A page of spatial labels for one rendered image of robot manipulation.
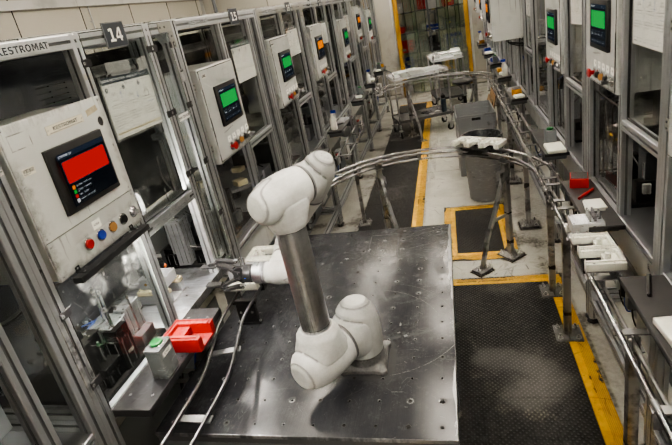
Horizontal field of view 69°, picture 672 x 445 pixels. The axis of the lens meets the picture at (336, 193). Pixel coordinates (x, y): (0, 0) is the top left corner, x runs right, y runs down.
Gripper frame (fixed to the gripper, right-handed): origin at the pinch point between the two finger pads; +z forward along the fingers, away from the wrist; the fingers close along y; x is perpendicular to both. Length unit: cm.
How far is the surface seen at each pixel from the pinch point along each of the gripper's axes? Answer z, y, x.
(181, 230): 24.0, 10.6, -25.9
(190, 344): -8.2, -5.6, 37.5
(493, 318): -118, -99, -97
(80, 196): 4, 57, 46
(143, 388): 2, -9, 55
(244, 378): -17.1, -32.3, 25.3
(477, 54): -161, -39, -826
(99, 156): 4, 65, 33
